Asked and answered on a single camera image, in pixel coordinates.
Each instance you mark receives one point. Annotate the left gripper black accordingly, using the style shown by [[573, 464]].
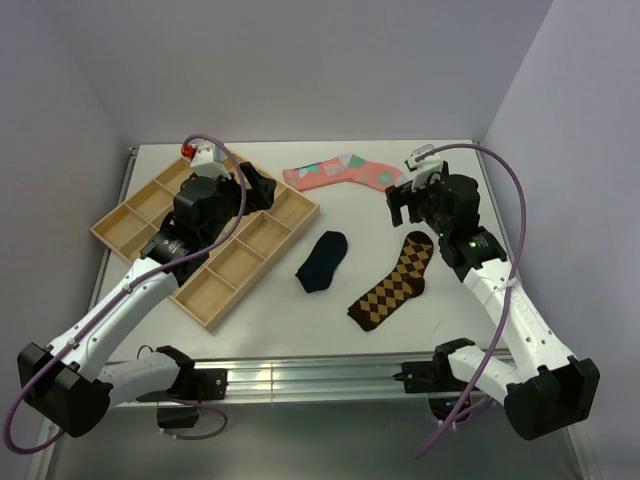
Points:
[[260, 196]]

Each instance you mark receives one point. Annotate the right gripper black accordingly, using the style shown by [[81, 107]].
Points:
[[401, 197]]

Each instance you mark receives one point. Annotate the brown orange argyle sock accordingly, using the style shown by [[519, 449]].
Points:
[[404, 282]]

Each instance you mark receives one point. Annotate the navy ankle sock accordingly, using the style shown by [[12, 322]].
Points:
[[317, 271]]

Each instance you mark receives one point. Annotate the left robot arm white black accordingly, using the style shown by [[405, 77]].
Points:
[[69, 381]]

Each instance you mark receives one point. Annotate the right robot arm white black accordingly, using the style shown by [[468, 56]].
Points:
[[546, 388]]

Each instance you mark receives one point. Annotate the pink patterned sock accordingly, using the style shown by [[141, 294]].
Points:
[[344, 168]]

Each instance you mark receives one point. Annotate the wooden compartment tray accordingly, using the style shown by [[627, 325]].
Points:
[[232, 269]]

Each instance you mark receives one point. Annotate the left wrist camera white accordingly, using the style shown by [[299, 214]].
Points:
[[206, 159]]

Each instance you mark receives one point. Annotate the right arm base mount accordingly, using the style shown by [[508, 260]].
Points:
[[434, 376]]

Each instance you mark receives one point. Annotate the aluminium frame rail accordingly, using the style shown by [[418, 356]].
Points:
[[310, 379]]

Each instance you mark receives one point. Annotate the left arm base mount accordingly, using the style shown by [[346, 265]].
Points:
[[200, 385]]

